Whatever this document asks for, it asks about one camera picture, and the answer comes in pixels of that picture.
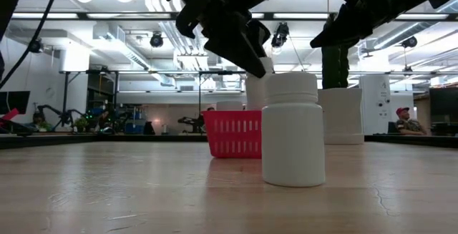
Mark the red flat strip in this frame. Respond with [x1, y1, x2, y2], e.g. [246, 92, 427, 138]
[0, 107, 19, 126]

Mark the black aluminium table frame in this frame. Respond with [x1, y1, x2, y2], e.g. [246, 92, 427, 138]
[0, 132, 458, 151]

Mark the small green potted plant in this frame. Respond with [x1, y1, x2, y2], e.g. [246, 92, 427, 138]
[72, 116, 89, 134]

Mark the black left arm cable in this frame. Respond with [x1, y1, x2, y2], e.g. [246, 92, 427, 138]
[0, 0, 69, 89]

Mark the red plastic basket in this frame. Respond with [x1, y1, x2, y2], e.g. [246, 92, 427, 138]
[202, 109, 263, 160]

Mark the black monitor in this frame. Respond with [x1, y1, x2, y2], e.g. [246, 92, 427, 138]
[429, 87, 458, 121]
[0, 90, 31, 117]

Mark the tall green cactus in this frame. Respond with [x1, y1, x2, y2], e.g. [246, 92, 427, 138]
[320, 12, 350, 90]

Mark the hanging black spotlight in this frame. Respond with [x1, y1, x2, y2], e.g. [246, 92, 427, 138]
[401, 34, 419, 49]
[271, 21, 291, 49]
[27, 37, 44, 54]
[149, 31, 165, 49]

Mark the white column with sockets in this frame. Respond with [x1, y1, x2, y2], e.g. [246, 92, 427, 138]
[358, 73, 391, 136]

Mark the white hexagonal plant pot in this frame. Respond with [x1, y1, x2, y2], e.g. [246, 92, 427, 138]
[317, 87, 366, 146]

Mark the person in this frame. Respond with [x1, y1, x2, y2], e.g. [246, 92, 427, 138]
[393, 106, 429, 136]

